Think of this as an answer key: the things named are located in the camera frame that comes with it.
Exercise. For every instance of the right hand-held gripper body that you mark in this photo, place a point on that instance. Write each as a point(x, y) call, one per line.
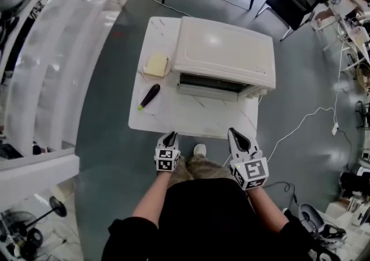
point(251, 171)

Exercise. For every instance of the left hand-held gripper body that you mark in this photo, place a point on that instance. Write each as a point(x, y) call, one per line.
point(167, 160)

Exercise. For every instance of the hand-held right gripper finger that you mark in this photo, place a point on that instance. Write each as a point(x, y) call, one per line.
point(233, 150)
point(253, 144)

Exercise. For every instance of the glass oven door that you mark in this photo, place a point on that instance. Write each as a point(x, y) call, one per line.
point(208, 112)

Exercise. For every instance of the white oven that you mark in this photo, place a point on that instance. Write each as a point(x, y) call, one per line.
point(225, 49)

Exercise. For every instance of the person's left forearm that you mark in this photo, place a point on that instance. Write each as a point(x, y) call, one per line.
point(150, 199)

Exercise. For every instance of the person's right forearm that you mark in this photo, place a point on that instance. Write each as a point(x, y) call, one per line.
point(266, 210)

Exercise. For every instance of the white marble table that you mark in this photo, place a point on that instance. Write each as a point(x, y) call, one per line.
point(162, 122)

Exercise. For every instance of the person's right white shoe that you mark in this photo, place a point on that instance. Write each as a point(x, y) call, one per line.
point(199, 149)

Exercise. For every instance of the clear plate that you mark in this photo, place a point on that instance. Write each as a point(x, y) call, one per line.
point(154, 106)
point(141, 70)

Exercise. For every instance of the purple eggplant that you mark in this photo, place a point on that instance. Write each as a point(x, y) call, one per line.
point(150, 95)

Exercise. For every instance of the person's black shirt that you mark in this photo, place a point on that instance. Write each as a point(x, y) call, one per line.
point(208, 225)

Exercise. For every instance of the yellow sponge pad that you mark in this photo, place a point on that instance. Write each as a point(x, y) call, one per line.
point(156, 65)

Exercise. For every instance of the white power strip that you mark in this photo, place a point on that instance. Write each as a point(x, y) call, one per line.
point(335, 129)

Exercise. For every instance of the black floor fan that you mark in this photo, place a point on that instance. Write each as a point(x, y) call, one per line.
point(57, 206)

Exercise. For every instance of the white shelving rack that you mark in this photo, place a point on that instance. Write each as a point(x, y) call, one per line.
point(57, 52)

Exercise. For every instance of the black mesh chair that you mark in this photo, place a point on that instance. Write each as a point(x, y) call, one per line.
point(292, 8)

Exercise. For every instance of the white desk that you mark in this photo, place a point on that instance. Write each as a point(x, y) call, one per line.
point(347, 8)

